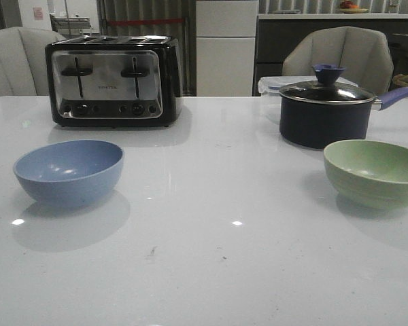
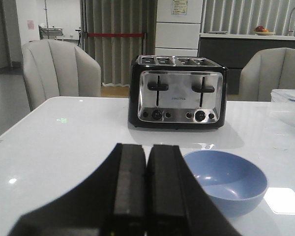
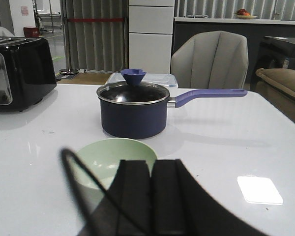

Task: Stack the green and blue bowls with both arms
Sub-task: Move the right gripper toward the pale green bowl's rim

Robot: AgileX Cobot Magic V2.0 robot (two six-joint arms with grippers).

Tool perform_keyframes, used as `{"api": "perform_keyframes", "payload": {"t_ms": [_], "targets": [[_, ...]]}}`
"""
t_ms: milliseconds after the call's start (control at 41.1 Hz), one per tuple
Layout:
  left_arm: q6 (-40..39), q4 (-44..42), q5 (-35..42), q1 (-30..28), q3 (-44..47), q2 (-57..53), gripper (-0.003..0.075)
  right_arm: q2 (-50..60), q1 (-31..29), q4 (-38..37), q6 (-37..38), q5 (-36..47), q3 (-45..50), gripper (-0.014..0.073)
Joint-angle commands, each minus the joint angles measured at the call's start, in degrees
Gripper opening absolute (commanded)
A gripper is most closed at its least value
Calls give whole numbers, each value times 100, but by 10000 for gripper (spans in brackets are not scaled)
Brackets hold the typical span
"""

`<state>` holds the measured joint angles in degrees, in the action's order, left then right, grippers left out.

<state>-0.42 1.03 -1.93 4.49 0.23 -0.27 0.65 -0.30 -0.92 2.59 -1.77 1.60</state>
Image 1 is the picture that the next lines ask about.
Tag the blue bowl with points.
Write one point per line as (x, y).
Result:
(71, 173)

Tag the green bowl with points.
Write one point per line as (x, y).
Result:
(370, 173)

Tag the clear plastic food container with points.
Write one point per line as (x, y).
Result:
(268, 89)

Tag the dark blue saucepan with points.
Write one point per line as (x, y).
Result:
(318, 125)

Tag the black and chrome toaster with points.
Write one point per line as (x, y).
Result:
(115, 81)

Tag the white cabinet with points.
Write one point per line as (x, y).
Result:
(225, 43)

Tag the glass pot lid blue knob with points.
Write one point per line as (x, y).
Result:
(325, 89)

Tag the dark grey counter unit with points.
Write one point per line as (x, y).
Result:
(278, 34)

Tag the beige chair on right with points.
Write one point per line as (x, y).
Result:
(364, 53)

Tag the beige chair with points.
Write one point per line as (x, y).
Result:
(364, 53)
(23, 70)

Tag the fruit bowl on counter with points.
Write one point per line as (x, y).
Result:
(349, 7)

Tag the beige chair on left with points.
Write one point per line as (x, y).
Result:
(23, 70)

